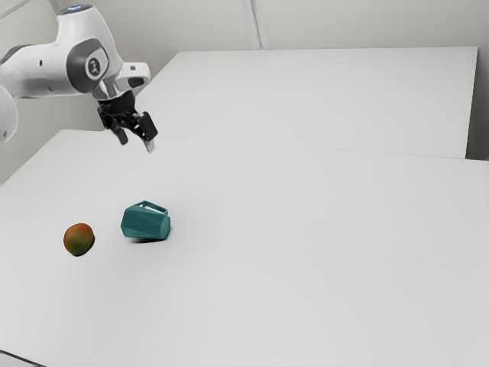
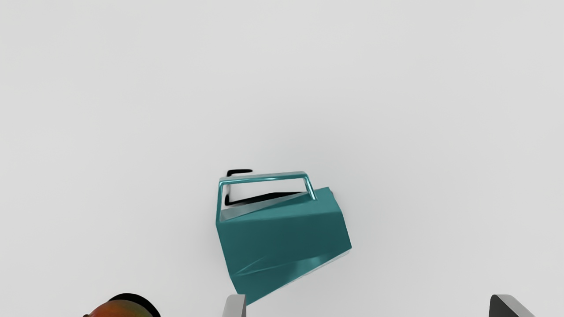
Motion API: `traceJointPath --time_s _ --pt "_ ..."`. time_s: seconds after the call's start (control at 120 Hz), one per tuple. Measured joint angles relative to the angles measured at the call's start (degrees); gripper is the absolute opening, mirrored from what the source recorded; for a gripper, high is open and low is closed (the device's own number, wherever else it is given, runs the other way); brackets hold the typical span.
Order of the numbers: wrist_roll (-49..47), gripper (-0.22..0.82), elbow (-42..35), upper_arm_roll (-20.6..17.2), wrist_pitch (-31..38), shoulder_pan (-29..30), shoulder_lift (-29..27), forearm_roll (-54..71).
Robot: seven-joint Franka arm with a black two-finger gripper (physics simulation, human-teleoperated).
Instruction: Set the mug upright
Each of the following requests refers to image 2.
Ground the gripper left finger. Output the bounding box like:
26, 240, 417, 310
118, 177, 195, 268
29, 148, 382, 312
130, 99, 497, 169
222, 294, 247, 317

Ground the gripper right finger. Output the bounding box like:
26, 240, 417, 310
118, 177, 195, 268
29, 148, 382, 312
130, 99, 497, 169
489, 294, 536, 317

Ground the teal faceted mug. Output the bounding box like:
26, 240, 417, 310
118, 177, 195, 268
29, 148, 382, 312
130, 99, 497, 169
215, 171, 352, 306

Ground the red orange fruit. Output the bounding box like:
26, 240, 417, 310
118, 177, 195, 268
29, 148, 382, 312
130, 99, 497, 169
84, 299, 151, 317

